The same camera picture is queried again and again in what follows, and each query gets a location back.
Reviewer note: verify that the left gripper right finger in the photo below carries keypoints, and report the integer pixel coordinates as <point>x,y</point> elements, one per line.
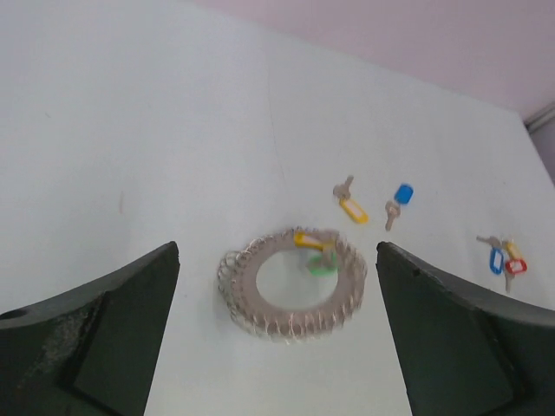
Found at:
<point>464,349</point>

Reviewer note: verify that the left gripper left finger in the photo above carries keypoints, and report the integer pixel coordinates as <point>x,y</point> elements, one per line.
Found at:
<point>91,350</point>

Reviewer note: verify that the key with green tag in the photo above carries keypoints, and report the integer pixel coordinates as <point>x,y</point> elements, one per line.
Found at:
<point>323,264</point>

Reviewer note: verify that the round metal keyring disc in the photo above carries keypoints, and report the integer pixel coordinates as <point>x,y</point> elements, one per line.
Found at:
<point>237,274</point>

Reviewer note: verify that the key with red tag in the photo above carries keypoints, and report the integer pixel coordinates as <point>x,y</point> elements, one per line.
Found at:
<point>513,268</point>

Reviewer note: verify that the key with blue tag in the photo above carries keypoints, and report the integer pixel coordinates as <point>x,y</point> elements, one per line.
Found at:
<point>394,206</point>
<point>496,257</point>

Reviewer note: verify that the key with small yellow tag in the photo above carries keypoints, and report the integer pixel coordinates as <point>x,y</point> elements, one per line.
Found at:
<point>512,249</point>

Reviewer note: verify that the right aluminium frame post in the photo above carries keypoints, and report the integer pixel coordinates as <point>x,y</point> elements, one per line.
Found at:
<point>540,118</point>

